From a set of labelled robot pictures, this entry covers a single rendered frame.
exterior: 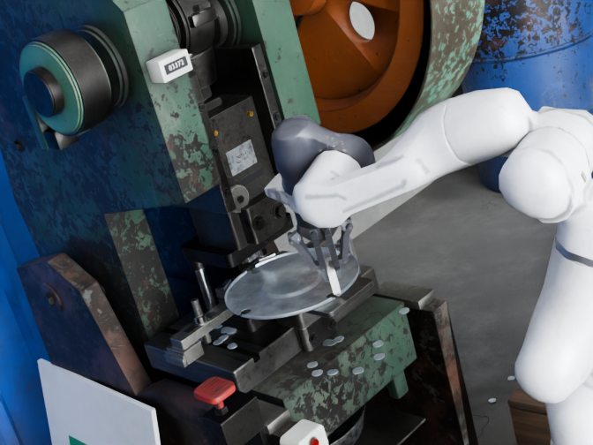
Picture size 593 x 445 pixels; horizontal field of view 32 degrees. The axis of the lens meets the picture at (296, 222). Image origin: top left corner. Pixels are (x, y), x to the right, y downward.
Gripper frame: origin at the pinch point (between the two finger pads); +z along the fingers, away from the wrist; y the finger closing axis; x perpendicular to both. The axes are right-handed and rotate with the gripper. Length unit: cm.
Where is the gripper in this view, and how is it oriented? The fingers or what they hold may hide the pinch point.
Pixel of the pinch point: (333, 277)
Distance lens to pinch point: 202.9
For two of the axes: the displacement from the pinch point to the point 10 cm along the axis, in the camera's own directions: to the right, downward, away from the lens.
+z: 2.1, 7.2, 6.6
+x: -1.3, -6.4, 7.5
